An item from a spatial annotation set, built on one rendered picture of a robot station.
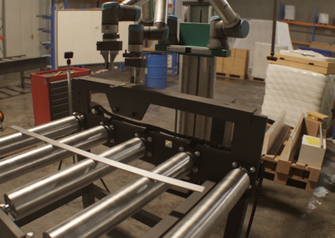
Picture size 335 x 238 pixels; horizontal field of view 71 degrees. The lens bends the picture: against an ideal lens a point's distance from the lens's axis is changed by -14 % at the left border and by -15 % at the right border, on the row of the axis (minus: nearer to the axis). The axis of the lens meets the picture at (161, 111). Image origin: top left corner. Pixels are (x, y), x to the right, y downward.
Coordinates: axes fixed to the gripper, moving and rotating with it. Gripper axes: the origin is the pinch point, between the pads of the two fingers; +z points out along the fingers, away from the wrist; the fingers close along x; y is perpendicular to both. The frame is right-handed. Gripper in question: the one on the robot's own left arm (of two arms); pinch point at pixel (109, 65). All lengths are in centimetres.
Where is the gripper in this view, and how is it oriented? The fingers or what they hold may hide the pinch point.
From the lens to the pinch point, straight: 146.1
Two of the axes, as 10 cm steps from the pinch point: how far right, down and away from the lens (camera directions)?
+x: 9.7, 1.0, -2.2
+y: -2.4, 2.7, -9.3
